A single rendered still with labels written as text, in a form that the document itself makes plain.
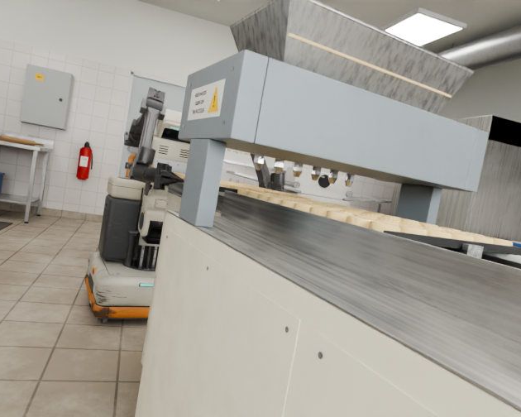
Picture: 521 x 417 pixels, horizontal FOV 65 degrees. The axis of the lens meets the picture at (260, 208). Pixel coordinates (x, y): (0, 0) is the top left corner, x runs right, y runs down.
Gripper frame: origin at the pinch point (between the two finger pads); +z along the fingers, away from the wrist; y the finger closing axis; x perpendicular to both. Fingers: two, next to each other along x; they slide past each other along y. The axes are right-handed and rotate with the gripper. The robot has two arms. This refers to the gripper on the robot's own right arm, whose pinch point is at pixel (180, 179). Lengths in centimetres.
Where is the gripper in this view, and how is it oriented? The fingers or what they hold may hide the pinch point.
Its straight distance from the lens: 157.2
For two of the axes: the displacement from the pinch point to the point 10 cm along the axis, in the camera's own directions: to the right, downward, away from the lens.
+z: 9.4, 1.9, -2.9
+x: 3.0, -0.1, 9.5
